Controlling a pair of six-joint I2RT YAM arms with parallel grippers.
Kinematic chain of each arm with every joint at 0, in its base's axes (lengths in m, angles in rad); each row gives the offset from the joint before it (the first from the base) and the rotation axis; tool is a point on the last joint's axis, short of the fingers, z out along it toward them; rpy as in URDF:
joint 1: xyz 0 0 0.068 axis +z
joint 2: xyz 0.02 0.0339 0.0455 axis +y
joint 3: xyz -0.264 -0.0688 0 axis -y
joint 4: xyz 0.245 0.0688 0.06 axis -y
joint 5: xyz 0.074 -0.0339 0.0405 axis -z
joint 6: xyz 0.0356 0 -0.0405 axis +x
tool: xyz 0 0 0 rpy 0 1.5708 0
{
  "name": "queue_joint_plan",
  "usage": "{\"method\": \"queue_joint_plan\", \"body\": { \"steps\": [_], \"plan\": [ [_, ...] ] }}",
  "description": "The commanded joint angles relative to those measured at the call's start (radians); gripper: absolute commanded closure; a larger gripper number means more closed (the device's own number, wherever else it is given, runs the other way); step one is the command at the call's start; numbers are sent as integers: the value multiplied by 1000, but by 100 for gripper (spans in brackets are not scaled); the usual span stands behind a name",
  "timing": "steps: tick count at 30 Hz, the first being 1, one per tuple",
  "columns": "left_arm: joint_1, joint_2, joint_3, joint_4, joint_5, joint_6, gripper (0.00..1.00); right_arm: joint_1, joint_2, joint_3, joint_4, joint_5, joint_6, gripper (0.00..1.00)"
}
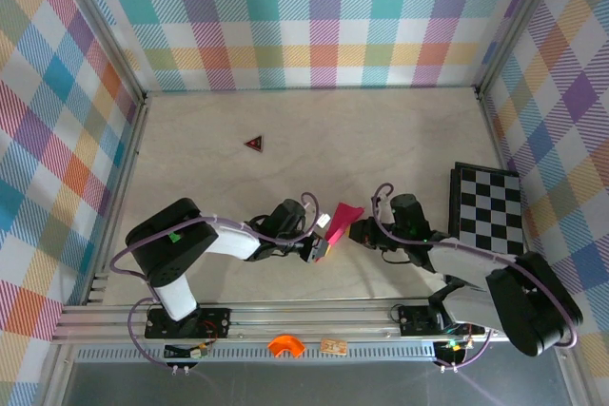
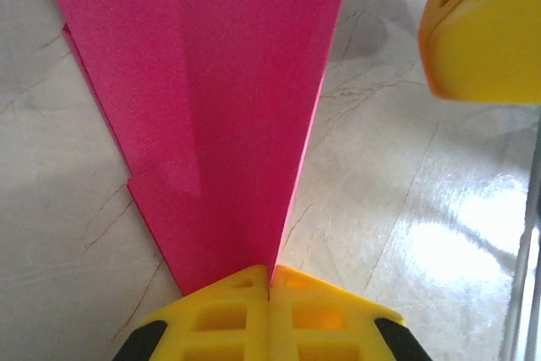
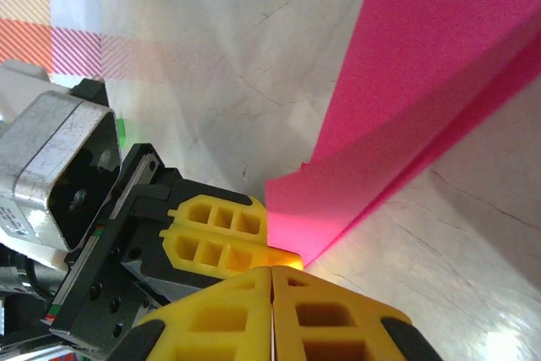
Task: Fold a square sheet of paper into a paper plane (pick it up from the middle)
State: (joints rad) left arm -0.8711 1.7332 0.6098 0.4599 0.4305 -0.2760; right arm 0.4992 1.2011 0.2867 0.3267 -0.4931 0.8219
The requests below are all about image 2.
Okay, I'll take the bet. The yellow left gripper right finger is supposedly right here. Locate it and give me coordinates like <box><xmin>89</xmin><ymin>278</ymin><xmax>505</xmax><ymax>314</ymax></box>
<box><xmin>268</xmin><ymin>265</ymin><xmax>434</xmax><ymax>361</ymax></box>

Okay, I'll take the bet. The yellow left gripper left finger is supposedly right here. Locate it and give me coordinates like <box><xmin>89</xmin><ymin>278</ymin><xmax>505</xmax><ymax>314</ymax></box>
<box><xmin>112</xmin><ymin>264</ymin><xmax>271</xmax><ymax>361</ymax></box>

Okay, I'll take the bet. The pink square paper sheet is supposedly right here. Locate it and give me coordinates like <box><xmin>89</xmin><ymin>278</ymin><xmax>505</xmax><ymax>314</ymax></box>
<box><xmin>36</xmin><ymin>0</ymin><xmax>356</xmax><ymax>298</ymax></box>

